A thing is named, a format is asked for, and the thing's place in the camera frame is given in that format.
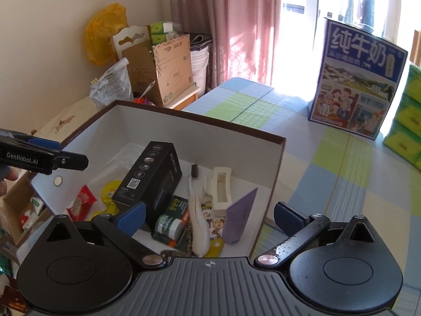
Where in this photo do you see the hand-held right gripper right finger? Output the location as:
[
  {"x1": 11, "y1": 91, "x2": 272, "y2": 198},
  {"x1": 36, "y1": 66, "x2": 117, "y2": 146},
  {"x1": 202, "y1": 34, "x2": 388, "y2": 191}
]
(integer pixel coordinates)
[{"x1": 255, "y1": 201, "x2": 375, "y2": 269}]

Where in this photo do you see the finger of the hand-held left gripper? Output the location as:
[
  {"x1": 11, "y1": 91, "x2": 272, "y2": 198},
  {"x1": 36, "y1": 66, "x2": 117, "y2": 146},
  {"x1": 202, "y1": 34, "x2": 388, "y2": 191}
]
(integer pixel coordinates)
[
  {"x1": 49, "y1": 151, "x2": 89, "y2": 172},
  {"x1": 0, "y1": 128, "x2": 62, "y2": 151}
]

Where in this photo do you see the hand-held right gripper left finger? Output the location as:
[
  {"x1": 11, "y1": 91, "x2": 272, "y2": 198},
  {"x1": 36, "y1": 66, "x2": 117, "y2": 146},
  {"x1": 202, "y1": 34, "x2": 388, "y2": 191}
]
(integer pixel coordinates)
[{"x1": 45, "y1": 201, "x2": 168, "y2": 269}]

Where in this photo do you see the yellow snack packet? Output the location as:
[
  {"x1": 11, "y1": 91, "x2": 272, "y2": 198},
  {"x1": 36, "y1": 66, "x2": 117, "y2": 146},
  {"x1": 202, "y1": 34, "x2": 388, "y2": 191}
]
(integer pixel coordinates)
[{"x1": 99, "y1": 179, "x2": 124, "y2": 216}]

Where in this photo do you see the green blister card pack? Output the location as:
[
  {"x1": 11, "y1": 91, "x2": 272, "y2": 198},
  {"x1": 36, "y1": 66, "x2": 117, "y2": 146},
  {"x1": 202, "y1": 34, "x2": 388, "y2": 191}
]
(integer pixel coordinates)
[{"x1": 151, "y1": 195, "x2": 226, "y2": 259}]

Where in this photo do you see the red snack packet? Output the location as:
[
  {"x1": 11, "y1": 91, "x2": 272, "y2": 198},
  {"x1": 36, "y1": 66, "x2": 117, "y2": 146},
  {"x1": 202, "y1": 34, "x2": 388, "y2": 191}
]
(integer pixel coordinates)
[{"x1": 66, "y1": 185, "x2": 97, "y2": 221}]

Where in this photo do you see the black product box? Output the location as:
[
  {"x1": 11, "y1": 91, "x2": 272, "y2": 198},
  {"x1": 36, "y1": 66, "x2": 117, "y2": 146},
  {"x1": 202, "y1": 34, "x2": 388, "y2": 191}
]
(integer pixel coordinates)
[{"x1": 112, "y1": 141, "x2": 183, "y2": 231}]

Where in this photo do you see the purple tube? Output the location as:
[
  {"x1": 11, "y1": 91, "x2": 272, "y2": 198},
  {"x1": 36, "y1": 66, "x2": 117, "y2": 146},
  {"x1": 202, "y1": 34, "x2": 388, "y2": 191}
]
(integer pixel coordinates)
[{"x1": 222, "y1": 187, "x2": 259, "y2": 245}]

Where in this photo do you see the brown striped hair claw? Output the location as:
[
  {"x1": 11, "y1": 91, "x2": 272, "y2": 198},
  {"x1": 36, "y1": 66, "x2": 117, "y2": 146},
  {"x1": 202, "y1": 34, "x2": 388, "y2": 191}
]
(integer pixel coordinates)
[{"x1": 160, "y1": 222, "x2": 194, "y2": 260}]

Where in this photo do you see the white toothbrush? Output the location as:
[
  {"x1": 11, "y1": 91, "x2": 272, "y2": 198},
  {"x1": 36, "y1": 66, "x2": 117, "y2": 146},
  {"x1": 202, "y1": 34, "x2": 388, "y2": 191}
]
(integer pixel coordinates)
[{"x1": 187, "y1": 164, "x2": 211, "y2": 257}]

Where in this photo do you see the cream hair clip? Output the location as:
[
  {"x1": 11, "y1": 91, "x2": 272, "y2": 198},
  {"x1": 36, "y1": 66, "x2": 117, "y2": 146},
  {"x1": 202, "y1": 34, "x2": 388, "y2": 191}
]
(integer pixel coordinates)
[{"x1": 206, "y1": 167, "x2": 232, "y2": 218}]

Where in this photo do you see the brown cardboard box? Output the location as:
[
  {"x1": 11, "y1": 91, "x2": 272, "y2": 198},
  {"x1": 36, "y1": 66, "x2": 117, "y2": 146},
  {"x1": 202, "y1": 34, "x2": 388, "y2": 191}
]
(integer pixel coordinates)
[{"x1": 28, "y1": 100, "x2": 286, "y2": 259}]

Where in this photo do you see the plaid cloth-covered desktop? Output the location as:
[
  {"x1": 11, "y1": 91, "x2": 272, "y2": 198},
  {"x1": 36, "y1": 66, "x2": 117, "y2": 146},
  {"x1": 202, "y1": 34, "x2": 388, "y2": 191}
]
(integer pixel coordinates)
[{"x1": 182, "y1": 77, "x2": 421, "y2": 303}]

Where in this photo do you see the person's left hand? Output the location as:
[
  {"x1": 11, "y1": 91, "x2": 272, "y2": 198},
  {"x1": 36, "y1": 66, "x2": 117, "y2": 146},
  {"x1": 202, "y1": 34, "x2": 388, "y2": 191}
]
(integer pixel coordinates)
[{"x1": 0, "y1": 166, "x2": 18, "y2": 195}]

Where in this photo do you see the open cardboard box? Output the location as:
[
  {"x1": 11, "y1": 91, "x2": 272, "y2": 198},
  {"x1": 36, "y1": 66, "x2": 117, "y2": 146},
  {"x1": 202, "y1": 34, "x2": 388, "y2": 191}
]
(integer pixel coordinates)
[{"x1": 0, "y1": 171, "x2": 55, "y2": 247}]

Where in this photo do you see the clear printed plastic bag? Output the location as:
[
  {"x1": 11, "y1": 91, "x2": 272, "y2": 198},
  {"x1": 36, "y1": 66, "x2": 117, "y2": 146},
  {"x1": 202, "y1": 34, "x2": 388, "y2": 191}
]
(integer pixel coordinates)
[{"x1": 89, "y1": 57, "x2": 134, "y2": 111}]

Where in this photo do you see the orange plastic bag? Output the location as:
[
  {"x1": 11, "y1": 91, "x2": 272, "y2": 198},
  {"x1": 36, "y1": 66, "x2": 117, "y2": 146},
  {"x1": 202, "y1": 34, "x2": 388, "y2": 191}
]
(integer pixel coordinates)
[{"x1": 84, "y1": 3, "x2": 129, "y2": 66}]

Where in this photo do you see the red printed box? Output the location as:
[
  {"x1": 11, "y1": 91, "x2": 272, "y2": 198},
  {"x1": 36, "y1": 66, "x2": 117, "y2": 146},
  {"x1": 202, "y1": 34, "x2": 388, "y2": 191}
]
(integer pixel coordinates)
[{"x1": 0, "y1": 278, "x2": 29, "y2": 314}]

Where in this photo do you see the printed milk carton box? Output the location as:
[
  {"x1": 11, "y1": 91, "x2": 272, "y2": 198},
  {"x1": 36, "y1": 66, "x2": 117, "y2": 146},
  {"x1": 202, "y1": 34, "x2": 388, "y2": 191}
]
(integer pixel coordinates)
[{"x1": 307, "y1": 18, "x2": 408, "y2": 140}]

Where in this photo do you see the stack of green tissue packs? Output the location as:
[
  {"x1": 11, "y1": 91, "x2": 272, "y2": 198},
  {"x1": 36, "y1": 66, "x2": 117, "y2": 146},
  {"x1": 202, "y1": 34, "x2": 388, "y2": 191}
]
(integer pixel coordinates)
[{"x1": 382, "y1": 62, "x2": 421, "y2": 172}]

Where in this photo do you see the small green tissue pack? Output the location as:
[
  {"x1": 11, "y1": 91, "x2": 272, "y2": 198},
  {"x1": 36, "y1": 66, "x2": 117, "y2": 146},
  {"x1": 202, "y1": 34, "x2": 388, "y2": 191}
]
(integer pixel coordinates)
[{"x1": 149, "y1": 21, "x2": 183, "y2": 43}]

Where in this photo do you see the white plastic bucket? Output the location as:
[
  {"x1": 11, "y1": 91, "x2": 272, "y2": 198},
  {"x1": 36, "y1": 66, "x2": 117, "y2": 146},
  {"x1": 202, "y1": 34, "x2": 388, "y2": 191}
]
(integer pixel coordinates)
[{"x1": 190, "y1": 46, "x2": 211, "y2": 89}]

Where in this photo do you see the glass balcony door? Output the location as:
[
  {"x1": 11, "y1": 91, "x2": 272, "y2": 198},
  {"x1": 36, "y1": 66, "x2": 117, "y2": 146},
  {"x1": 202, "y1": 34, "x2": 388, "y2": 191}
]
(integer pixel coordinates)
[{"x1": 279, "y1": 0, "x2": 421, "y2": 73}]

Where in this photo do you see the pink curtain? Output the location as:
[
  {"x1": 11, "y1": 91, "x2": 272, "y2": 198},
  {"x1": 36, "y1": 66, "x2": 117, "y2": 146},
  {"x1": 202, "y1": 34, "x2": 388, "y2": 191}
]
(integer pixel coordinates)
[{"x1": 168, "y1": 0, "x2": 283, "y2": 86}]

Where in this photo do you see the cardboard box with handle cutout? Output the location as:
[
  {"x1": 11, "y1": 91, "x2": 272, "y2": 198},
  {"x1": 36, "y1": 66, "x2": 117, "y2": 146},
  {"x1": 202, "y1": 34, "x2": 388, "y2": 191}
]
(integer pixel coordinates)
[{"x1": 110, "y1": 24, "x2": 155, "y2": 106}]

